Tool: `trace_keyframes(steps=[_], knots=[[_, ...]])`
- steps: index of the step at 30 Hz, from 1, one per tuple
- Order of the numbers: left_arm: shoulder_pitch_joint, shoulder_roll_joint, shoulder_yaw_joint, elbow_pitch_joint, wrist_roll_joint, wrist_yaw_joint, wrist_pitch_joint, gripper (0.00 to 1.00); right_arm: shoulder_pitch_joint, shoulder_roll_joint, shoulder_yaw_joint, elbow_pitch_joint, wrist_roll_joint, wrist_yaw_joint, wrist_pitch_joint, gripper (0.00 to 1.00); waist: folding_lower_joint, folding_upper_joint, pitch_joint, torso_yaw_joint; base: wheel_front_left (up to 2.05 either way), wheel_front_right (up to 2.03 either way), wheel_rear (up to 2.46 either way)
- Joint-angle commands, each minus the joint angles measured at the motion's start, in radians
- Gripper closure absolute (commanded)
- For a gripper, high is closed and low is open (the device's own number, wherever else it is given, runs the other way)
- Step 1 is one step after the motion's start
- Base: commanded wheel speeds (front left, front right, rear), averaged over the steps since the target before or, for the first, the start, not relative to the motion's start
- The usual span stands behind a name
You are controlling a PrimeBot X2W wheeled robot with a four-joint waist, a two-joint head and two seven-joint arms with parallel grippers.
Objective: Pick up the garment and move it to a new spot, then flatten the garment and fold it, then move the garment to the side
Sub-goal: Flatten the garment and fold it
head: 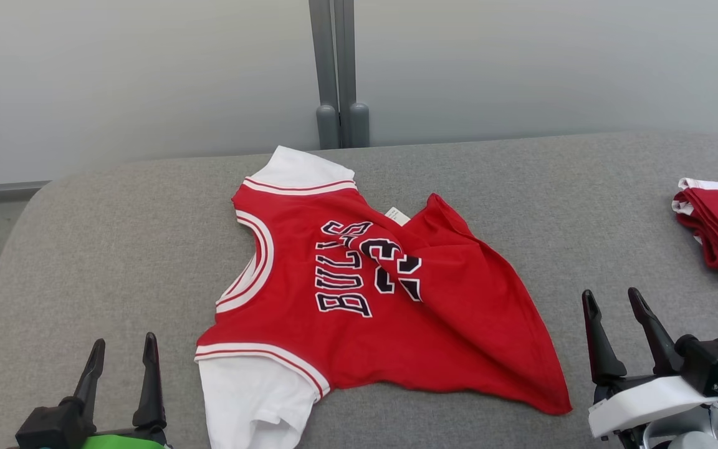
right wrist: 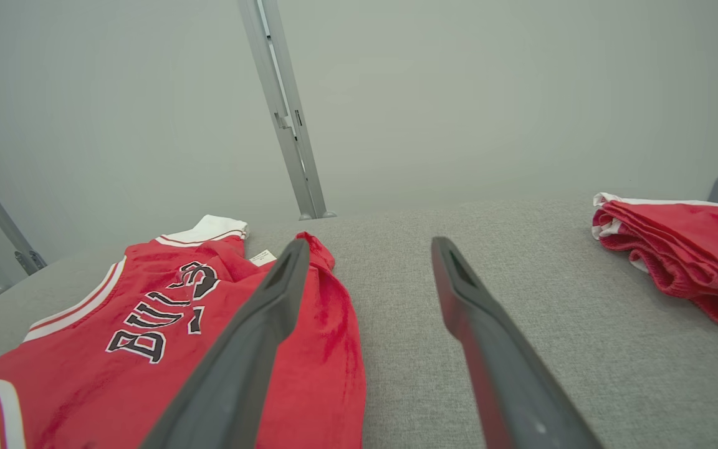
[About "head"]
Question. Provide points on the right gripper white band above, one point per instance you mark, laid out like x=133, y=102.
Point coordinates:
x=646, y=405

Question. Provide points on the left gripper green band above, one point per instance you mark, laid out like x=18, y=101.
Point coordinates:
x=128, y=441

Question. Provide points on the red Bulls basketball jersey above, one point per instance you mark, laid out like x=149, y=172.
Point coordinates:
x=459, y=324

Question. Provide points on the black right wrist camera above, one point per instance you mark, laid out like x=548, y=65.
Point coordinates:
x=717, y=365

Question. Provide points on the grey partition post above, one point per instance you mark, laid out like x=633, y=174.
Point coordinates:
x=323, y=62
x=349, y=62

